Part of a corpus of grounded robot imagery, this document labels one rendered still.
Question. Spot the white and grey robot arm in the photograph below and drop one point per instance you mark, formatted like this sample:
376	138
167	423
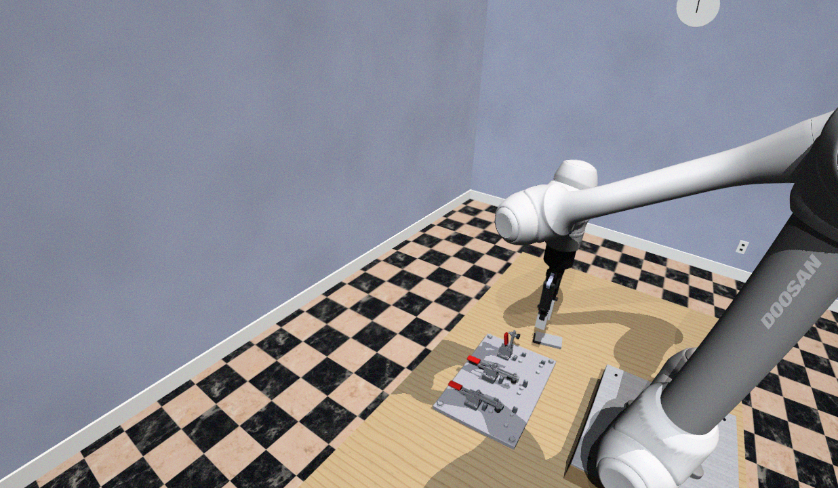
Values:
666	433

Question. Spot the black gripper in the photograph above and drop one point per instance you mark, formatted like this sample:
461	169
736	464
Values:
558	262

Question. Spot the black toggle clamp with red handle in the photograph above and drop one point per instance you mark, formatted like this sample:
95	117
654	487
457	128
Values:
474	399
491	371

